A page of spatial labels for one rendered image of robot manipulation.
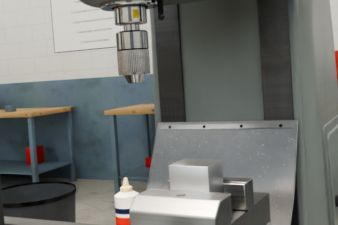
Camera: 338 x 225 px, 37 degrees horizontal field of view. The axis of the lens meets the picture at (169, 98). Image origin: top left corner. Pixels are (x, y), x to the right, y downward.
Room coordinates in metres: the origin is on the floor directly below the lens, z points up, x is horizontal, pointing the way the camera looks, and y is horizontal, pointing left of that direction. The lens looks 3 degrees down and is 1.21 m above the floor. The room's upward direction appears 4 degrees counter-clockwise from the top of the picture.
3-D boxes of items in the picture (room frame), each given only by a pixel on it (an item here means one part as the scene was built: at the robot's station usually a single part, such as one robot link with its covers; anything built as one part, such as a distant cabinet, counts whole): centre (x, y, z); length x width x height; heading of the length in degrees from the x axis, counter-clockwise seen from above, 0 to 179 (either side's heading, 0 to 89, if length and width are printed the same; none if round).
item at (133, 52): (0.74, 0.05, 1.23); 0.05 x 0.05 x 0.06
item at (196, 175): (0.70, -0.03, 1.05); 0.06 x 0.05 x 0.06; 62
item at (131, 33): (0.74, 0.05, 1.26); 0.05 x 0.05 x 0.01
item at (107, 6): (0.74, 0.05, 1.31); 0.09 x 0.09 x 0.01
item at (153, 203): (0.65, -0.01, 1.02); 0.12 x 0.06 x 0.04; 62
